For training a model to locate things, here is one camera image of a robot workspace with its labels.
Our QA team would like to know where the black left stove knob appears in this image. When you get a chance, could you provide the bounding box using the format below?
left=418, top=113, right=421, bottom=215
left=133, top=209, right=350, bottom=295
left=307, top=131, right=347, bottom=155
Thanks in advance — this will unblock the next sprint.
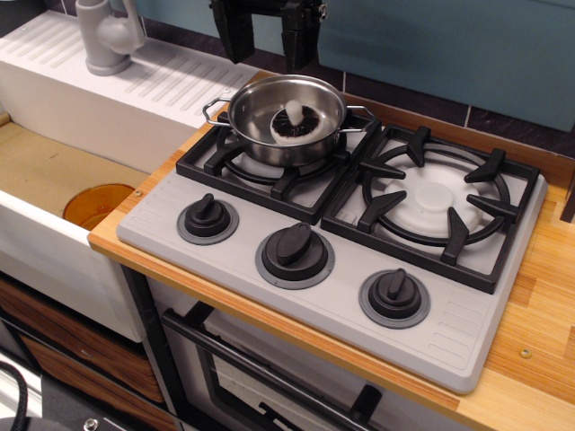
left=177, top=193, right=239, bottom=246

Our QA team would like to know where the black middle stove knob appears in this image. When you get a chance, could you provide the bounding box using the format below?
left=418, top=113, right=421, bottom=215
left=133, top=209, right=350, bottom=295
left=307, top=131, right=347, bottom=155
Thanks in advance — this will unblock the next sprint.
left=255, top=223, right=335, bottom=290

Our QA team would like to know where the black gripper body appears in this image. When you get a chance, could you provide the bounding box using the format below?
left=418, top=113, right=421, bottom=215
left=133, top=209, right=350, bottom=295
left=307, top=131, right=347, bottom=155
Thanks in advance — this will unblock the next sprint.
left=242, top=0, right=327, bottom=18

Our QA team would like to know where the black cable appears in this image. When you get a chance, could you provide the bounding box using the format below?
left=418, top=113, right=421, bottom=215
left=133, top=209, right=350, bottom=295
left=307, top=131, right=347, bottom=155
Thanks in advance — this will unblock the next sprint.
left=0, top=361, right=31, bottom=431

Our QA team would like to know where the black left burner grate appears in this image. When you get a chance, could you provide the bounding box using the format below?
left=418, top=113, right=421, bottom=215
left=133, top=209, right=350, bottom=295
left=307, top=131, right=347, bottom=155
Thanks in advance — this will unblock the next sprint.
left=176, top=106, right=381, bottom=224

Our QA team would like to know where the wooden drawer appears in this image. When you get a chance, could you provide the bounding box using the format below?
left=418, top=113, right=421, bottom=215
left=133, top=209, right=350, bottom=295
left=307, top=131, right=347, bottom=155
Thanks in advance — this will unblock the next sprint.
left=1, top=274, right=164, bottom=404
left=21, top=335, right=177, bottom=430

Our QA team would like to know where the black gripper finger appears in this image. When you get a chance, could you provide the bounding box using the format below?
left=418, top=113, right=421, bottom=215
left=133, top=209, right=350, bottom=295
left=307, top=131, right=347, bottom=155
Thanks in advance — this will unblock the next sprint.
left=281, top=13, right=321, bottom=70
left=210, top=0, right=255, bottom=64

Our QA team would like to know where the white toy mushroom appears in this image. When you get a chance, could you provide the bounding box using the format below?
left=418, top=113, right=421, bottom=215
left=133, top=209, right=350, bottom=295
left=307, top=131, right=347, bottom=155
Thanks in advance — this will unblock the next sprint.
left=270, top=100, right=323, bottom=145

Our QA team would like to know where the upper wooden drawer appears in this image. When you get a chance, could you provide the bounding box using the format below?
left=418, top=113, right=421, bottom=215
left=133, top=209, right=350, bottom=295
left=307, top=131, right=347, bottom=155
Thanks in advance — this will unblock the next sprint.
left=1, top=274, right=164, bottom=404

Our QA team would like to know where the black stove knob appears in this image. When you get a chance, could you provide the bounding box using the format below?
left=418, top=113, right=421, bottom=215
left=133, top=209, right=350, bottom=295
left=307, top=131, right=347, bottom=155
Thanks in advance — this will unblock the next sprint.
left=358, top=268, right=431, bottom=330
left=177, top=193, right=239, bottom=246
left=255, top=223, right=335, bottom=290

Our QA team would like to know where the grey toy stove top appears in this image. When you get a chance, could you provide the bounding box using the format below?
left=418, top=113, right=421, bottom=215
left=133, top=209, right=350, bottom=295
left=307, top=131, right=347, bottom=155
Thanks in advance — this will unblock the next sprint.
left=115, top=84, right=549, bottom=396

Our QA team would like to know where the stainless steel pot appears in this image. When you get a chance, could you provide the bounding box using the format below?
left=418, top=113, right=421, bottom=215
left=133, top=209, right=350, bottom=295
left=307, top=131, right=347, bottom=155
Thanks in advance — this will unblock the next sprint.
left=202, top=75, right=376, bottom=167

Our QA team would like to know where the oven door with window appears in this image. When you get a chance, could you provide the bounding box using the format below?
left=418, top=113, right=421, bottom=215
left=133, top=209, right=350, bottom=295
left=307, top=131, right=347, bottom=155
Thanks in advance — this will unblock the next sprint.
left=156, top=295, right=450, bottom=431

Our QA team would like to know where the black right stove knob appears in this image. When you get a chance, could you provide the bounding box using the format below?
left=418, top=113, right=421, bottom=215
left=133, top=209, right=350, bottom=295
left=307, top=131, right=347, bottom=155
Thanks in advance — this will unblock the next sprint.
left=358, top=268, right=431, bottom=330

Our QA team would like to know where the black burner grate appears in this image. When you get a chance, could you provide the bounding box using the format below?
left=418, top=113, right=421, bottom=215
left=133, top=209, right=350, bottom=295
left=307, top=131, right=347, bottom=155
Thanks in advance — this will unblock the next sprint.
left=322, top=126, right=547, bottom=294
left=176, top=106, right=381, bottom=224

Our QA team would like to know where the brass countertop screw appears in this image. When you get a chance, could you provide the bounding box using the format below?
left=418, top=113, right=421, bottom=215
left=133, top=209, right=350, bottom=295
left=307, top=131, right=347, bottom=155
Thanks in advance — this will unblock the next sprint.
left=519, top=348, right=532, bottom=359

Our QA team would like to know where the orange sink drain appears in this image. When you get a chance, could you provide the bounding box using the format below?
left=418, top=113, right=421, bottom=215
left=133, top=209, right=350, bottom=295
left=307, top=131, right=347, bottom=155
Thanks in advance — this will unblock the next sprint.
left=63, top=183, right=135, bottom=231

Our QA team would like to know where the black oven door handle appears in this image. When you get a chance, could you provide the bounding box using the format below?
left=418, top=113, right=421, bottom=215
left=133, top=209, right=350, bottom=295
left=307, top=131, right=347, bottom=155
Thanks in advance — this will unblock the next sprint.
left=161, top=303, right=382, bottom=430

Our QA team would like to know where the lower wooden drawer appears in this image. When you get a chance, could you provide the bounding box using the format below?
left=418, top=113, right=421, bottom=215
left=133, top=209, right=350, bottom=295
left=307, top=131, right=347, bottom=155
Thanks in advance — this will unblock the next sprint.
left=21, top=335, right=177, bottom=430

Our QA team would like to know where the white toy sink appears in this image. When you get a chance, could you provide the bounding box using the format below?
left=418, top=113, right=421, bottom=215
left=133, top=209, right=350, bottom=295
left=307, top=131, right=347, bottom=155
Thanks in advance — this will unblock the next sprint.
left=1, top=11, right=256, bottom=342

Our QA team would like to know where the grey toy faucet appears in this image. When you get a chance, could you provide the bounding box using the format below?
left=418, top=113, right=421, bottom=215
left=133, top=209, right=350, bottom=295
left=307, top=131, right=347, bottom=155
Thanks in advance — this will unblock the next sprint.
left=75, top=0, right=146, bottom=76

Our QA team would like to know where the black right burner grate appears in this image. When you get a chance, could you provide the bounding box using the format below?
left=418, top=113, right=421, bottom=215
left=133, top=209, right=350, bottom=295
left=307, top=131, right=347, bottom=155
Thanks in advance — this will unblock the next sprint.
left=322, top=126, right=547, bottom=294

